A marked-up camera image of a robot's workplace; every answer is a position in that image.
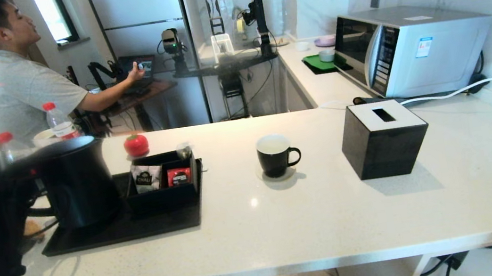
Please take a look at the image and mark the white paper cup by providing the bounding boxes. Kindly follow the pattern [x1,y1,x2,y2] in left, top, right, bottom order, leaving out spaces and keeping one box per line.
[31,128,62,148]

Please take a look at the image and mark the black electric kettle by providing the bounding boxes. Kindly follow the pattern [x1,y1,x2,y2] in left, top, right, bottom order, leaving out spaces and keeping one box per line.
[14,132,125,236]

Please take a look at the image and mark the white tea bag packet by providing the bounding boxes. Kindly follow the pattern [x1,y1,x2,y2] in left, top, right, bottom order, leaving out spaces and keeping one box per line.
[131,162,166,195]

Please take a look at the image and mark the brown cork pad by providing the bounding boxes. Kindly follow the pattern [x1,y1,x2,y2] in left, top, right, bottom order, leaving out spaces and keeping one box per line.
[22,217,46,244]

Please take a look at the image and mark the clear water bottle red cap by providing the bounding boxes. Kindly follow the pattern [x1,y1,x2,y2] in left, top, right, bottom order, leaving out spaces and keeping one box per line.
[42,99,81,142]
[0,129,34,156]

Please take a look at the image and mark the man in grey t-shirt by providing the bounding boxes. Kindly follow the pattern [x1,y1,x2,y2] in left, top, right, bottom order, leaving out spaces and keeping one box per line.
[0,0,154,149]

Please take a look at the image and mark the red tomato shaped ornament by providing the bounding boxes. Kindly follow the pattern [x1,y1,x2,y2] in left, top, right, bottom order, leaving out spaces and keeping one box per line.
[123,132,151,159]

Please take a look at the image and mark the black serving tray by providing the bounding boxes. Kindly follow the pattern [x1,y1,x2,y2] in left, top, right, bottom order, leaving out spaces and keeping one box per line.
[32,158,213,258]

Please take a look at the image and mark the black compartment sachet box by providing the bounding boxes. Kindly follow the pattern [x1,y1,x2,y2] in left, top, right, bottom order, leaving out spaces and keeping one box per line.
[122,148,203,216]

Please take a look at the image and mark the red coffee sachet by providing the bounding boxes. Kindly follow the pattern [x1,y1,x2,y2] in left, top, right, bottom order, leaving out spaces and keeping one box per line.
[167,167,194,188]

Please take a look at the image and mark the brown wooden desk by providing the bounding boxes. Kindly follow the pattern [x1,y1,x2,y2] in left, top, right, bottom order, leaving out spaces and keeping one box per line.
[97,78,183,138]

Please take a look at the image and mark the black laptop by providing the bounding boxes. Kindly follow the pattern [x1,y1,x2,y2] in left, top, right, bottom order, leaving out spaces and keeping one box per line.
[114,53,160,97]

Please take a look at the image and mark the black framed window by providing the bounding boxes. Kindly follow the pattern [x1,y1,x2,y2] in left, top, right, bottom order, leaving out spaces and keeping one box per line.
[32,0,82,51]

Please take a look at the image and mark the round clear coaster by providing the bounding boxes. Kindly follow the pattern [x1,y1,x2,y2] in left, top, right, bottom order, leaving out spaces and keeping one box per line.
[255,160,299,185]

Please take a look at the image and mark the black mug white inside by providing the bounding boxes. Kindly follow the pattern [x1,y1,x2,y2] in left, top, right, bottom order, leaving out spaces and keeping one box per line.
[254,131,304,180]

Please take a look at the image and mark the white base cabinet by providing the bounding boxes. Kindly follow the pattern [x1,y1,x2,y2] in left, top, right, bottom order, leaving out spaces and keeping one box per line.
[281,54,319,113]

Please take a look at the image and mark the green tray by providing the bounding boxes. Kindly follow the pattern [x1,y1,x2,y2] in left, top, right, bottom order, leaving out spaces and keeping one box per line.
[302,51,352,77]

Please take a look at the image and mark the small grey bowl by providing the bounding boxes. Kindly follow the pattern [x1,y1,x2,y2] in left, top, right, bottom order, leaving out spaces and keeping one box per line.
[318,48,336,64]

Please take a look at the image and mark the purple plate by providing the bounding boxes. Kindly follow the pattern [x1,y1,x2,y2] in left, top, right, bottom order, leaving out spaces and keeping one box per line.
[314,34,338,49]

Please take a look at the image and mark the black tissue box white top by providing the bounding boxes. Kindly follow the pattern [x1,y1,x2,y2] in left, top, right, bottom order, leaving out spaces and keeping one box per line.
[336,96,435,183]

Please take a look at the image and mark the silver microwave oven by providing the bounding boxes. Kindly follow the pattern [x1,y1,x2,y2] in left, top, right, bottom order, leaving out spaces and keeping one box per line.
[328,0,492,108]

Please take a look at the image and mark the white wire rack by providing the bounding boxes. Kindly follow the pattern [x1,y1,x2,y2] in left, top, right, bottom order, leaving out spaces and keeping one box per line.
[211,33,236,65]

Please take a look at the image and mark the black clamp frame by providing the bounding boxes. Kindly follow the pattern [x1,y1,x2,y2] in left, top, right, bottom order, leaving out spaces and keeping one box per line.
[204,0,227,37]

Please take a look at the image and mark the black plug and cables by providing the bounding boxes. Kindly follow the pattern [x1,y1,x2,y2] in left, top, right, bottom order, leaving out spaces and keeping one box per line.
[416,244,492,276]

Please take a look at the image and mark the white power cable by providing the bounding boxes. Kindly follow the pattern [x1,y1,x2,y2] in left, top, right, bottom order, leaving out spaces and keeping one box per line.
[392,37,492,107]

